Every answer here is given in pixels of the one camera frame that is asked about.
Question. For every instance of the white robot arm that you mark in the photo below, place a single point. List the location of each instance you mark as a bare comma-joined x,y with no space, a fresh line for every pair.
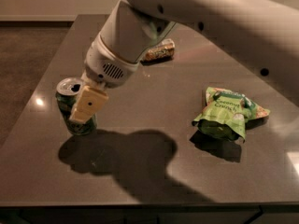
257,33

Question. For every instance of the orange soda can lying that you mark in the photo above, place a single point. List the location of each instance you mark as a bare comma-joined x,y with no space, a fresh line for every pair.
164,50

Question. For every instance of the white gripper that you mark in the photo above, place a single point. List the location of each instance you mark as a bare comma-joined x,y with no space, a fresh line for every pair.
104,65

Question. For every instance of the green coconut crunch snack bag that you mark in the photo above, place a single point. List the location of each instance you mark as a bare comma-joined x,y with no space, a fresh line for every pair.
226,114

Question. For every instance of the green soda can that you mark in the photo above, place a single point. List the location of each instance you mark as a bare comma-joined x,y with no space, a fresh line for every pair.
66,96

